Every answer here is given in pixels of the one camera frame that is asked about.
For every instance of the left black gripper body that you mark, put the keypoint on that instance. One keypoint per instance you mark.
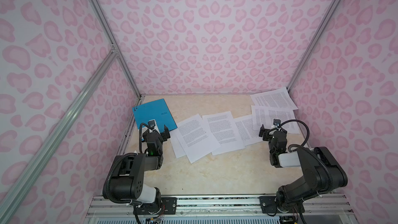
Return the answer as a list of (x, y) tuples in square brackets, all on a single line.
[(155, 134)]

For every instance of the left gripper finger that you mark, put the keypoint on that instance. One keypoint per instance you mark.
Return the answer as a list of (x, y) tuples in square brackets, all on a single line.
[(144, 136), (166, 133)]

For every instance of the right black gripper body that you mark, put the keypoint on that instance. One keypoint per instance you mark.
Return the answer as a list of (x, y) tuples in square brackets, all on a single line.
[(273, 132)]

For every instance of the blue black file folder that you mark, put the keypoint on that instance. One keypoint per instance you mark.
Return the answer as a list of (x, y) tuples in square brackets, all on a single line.
[(157, 110)]

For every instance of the printed paper sheet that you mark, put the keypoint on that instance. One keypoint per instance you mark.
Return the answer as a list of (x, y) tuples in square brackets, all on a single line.
[(225, 131), (246, 129), (195, 138)]

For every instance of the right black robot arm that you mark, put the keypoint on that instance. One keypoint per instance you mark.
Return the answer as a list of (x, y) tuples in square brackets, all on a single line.
[(321, 172)]

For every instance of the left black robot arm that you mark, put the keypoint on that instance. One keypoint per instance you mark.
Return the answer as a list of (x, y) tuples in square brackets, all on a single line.
[(124, 183)]

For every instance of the white paper sheet under left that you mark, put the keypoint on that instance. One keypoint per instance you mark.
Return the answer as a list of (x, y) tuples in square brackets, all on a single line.
[(177, 148)]

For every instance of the printed paper sheet far corner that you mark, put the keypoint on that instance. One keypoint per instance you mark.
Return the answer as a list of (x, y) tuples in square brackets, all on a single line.
[(278, 98)]

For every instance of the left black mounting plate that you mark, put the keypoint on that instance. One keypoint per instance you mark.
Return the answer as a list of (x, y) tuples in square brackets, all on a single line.
[(163, 205)]

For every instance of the black mounting plate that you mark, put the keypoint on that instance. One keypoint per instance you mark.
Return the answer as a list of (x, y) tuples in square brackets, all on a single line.
[(163, 205), (270, 207)]

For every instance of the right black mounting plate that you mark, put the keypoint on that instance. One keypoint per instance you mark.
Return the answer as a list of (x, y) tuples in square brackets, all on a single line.
[(270, 207)]

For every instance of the printed paper sheet right wall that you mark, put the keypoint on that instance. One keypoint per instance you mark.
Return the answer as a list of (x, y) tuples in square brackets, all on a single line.
[(266, 115)]

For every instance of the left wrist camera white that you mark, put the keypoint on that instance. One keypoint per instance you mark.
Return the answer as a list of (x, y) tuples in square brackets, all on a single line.
[(151, 124)]

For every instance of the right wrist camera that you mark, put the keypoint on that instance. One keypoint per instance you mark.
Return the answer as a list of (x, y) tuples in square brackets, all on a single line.
[(277, 122)]

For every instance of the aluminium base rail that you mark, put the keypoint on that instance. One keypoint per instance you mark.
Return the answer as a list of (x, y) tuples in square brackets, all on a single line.
[(224, 209)]

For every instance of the aluminium frame strut diagonal left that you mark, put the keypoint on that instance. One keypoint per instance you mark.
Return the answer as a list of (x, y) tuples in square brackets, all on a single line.
[(32, 171)]

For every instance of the aluminium frame post back left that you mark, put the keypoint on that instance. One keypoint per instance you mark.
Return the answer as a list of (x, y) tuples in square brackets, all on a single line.
[(104, 23)]

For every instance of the aluminium frame post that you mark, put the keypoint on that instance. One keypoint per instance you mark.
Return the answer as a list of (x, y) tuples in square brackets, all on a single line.
[(104, 23), (326, 19)]

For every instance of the aluminium frame post back right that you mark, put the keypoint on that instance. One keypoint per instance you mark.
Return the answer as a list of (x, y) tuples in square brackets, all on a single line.
[(326, 19)]

